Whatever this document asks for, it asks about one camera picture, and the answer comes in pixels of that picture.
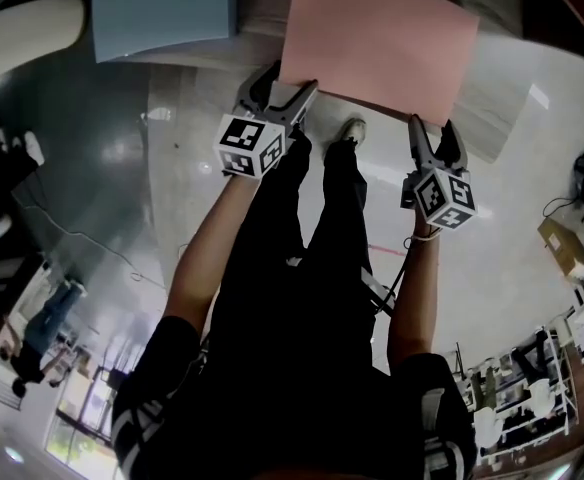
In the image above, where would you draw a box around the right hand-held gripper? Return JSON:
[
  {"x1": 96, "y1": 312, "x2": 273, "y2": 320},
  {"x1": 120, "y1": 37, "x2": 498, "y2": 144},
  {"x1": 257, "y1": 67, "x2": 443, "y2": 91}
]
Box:
[{"x1": 400, "y1": 113, "x2": 479, "y2": 231}]

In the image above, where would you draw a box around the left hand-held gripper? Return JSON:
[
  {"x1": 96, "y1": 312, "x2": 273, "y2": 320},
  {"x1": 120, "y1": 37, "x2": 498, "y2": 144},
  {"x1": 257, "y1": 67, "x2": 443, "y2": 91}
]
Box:
[{"x1": 213, "y1": 60, "x2": 320, "y2": 182}]

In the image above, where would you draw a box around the pink folder box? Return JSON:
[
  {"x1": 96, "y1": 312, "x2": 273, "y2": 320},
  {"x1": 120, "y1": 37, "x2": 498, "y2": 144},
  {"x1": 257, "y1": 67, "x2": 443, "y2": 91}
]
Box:
[{"x1": 277, "y1": 0, "x2": 482, "y2": 128}]

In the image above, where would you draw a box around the light blue folder box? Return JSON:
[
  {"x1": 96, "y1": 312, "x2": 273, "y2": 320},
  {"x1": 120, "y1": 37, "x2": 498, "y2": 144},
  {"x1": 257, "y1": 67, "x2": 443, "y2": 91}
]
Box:
[{"x1": 90, "y1": 0, "x2": 239, "y2": 65}]

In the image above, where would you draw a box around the person's left forearm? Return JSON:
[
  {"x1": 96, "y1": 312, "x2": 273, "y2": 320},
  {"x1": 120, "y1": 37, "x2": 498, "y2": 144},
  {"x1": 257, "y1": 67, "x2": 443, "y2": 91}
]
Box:
[{"x1": 164, "y1": 173, "x2": 262, "y2": 327}]

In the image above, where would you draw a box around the person's right forearm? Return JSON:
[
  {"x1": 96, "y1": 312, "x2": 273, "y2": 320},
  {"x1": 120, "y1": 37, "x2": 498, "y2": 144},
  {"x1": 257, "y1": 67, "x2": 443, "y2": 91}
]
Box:
[{"x1": 387, "y1": 212, "x2": 444, "y2": 369}]

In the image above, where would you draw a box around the person's light shoe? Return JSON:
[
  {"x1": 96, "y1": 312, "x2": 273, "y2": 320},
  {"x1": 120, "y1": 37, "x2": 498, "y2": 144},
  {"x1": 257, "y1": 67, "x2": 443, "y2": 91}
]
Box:
[{"x1": 327, "y1": 116, "x2": 369, "y2": 145}]

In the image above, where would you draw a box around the white wristband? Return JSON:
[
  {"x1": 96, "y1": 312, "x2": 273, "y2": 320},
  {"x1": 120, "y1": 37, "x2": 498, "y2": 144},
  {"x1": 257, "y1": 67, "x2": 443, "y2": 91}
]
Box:
[{"x1": 403, "y1": 227, "x2": 442, "y2": 245}]

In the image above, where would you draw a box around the grey wooden desk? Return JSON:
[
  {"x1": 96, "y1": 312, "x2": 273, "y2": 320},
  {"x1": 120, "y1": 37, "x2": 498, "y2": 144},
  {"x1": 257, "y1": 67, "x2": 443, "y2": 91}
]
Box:
[{"x1": 136, "y1": 0, "x2": 548, "y2": 165}]

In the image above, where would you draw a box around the brown cardboard box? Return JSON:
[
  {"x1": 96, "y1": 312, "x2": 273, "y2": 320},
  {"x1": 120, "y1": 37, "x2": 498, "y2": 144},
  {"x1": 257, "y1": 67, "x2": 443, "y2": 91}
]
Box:
[{"x1": 536, "y1": 216, "x2": 584, "y2": 278}]

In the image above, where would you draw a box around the person's black clothed body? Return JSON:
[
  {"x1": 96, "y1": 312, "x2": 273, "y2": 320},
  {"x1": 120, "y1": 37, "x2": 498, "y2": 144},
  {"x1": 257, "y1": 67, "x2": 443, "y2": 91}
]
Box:
[{"x1": 110, "y1": 122, "x2": 478, "y2": 480}]

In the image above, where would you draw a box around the white storage rack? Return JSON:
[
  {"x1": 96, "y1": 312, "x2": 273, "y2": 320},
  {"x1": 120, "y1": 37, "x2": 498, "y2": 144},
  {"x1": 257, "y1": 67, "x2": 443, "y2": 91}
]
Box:
[{"x1": 451, "y1": 325, "x2": 582, "y2": 465}]

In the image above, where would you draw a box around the glass entrance door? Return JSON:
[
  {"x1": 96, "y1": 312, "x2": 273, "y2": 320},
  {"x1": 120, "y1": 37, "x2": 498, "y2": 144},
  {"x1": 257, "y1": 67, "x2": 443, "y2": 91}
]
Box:
[{"x1": 44, "y1": 362, "x2": 123, "y2": 469}]

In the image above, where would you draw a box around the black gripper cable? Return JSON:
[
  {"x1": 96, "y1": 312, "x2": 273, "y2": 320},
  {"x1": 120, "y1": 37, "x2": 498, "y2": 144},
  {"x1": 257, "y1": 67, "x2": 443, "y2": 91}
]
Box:
[{"x1": 369, "y1": 237, "x2": 419, "y2": 319}]

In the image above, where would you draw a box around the thin floor cable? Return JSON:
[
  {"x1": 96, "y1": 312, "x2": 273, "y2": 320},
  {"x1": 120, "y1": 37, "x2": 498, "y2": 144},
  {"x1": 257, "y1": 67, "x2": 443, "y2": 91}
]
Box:
[{"x1": 21, "y1": 202, "x2": 169, "y2": 290}]

